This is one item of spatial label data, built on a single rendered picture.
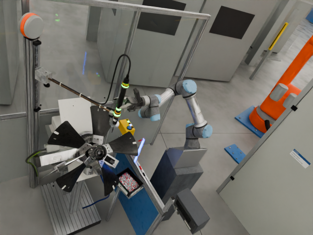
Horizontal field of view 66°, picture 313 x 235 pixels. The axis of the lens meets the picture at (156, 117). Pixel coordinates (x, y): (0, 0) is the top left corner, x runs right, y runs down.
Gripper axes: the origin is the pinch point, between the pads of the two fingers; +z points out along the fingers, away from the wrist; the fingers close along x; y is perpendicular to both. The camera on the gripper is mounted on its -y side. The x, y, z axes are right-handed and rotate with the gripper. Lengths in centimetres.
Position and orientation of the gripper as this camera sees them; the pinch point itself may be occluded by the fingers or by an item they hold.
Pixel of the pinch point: (117, 102)
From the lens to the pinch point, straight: 163.2
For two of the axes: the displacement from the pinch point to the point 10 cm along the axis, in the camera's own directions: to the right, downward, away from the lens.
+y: -3.0, 7.2, 6.3
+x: -5.1, -6.8, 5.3
